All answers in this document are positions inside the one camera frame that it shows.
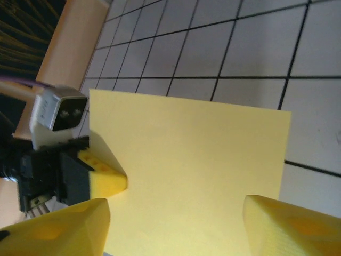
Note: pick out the wooden enclosure frame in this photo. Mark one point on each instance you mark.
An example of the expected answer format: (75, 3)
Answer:
(72, 40)

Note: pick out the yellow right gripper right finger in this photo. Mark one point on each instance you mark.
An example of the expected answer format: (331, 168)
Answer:
(290, 229)

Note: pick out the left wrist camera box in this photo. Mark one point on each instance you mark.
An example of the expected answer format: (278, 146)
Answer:
(45, 106)

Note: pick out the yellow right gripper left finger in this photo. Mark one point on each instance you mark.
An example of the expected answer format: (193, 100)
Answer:
(58, 232)

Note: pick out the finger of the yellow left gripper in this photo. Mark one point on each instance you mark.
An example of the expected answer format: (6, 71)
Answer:
(106, 184)

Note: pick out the yellow square paper sheet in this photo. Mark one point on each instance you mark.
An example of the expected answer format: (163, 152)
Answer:
(191, 160)

